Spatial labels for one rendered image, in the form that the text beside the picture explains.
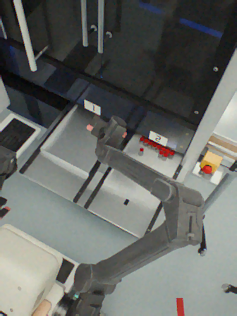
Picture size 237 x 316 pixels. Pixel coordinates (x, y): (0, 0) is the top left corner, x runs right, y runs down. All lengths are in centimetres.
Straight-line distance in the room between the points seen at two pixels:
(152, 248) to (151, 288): 150
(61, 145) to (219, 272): 139
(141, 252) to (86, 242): 152
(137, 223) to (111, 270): 56
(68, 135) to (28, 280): 90
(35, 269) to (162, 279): 150
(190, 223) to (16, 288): 45
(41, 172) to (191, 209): 93
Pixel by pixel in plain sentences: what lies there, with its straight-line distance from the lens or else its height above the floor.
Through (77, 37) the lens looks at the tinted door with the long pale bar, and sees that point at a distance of 130.
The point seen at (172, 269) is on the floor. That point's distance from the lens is 232.
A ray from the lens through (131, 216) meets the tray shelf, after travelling 144.
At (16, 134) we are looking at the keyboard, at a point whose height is 82.
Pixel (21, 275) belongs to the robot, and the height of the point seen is 139.
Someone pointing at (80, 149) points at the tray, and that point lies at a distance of 158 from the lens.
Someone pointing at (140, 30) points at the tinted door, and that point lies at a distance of 113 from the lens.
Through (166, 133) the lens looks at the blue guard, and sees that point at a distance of 142.
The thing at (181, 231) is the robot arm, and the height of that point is 157.
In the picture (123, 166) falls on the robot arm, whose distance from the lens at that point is 95.
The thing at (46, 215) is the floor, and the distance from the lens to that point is 239.
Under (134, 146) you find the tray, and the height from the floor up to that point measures 88.
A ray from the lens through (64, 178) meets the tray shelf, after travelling 151.
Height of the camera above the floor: 224
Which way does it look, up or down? 61 degrees down
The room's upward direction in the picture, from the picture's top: 7 degrees clockwise
